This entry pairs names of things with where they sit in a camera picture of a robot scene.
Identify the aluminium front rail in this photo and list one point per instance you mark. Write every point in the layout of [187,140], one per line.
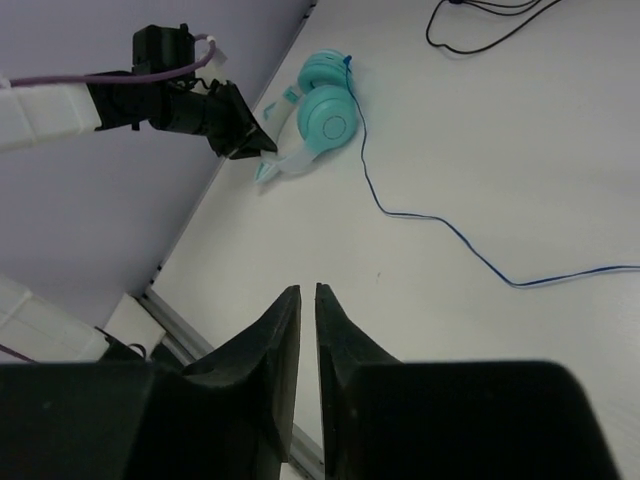
[259,366]

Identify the teal cat ear headphones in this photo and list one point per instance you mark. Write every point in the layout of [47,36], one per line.
[321,99]

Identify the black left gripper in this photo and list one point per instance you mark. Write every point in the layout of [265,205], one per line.
[231,130]

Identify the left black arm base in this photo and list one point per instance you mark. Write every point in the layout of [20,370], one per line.
[35,330]

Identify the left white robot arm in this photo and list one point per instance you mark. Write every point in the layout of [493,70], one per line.
[34,115]

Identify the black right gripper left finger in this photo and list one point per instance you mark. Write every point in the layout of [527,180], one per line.
[228,415]

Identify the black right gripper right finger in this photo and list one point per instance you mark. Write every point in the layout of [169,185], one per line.
[386,419]

